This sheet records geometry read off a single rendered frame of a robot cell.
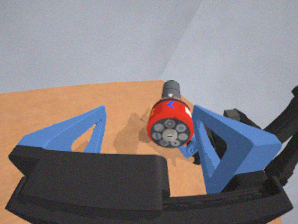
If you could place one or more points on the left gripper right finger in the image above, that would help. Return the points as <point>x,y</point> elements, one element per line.
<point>248,148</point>

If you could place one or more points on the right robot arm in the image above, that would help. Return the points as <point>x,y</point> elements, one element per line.
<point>284,126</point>

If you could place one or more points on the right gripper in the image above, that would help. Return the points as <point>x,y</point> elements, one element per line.
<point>192,150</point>

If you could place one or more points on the grey pistol-grip hose nozzle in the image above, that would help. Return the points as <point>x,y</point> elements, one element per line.
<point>170,122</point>

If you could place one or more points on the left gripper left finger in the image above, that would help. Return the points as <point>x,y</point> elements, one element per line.
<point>60,136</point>

